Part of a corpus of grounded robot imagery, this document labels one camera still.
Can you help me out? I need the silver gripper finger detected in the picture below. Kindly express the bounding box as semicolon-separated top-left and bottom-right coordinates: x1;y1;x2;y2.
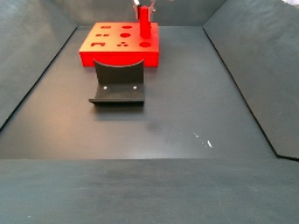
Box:
150;0;157;13
133;0;141;12

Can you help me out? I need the red star peg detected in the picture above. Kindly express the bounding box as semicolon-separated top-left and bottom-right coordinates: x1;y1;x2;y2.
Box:
138;6;151;39

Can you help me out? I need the red shape-sorter block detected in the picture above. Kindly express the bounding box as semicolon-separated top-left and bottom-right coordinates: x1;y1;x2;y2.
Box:
79;22;161;67

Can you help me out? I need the black curved holder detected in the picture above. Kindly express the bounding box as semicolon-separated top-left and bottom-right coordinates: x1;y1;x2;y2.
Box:
89;60;146;105

